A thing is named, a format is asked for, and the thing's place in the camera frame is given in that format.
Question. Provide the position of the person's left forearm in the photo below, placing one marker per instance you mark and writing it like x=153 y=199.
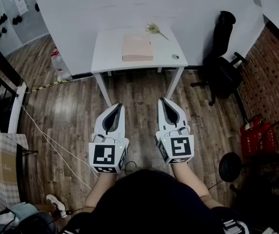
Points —
x=100 y=186

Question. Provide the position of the yellow black striped tape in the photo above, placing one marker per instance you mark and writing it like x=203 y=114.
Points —
x=49 y=84

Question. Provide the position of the black floor fan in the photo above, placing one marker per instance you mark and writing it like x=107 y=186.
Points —
x=229 y=167

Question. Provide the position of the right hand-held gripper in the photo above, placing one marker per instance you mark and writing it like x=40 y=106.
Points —
x=178 y=147

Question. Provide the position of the clear plastic water bottle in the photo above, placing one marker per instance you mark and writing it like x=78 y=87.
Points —
x=60 y=64

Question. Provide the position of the person's black shirt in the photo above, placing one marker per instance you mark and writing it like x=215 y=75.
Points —
x=154 y=203

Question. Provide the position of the white paper notice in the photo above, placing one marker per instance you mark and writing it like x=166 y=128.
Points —
x=21 y=4

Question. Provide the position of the person's left striped shoe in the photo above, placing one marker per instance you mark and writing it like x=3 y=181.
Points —
x=68 y=231

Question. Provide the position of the checkered cardboard box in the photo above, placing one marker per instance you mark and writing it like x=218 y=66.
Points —
x=0 y=164

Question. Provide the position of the red extinguisher box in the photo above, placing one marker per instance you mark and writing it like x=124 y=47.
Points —
x=258 y=140

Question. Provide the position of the person's right forearm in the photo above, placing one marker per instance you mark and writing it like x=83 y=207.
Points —
x=192 y=181

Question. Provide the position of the white sneaker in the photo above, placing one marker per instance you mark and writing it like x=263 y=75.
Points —
x=56 y=202

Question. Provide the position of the artificial flower sprig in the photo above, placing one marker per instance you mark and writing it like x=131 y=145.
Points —
x=153 y=28

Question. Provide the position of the person's right striped shoe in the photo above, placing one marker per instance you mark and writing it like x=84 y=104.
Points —
x=235 y=225

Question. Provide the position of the red fire extinguisher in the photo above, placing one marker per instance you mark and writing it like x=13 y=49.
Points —
x=251 y=125

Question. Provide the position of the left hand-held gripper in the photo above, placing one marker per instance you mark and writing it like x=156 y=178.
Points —
x=104 y=155

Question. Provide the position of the black wall knob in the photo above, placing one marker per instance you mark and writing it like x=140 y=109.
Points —
x=37 y=7

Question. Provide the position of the black office chair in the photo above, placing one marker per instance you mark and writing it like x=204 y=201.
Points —
x=223 y=74

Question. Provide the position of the small round silver object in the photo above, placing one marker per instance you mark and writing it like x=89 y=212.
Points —
x=175 y=56

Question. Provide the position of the person's striped shoe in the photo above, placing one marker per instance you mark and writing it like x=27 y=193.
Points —
x=235 y=225
x=68 y=231

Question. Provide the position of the light blue cloth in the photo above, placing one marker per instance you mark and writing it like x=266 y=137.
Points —
x=23 y=211

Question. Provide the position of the black bag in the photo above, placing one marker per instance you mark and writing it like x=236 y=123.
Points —
x=38 y=224

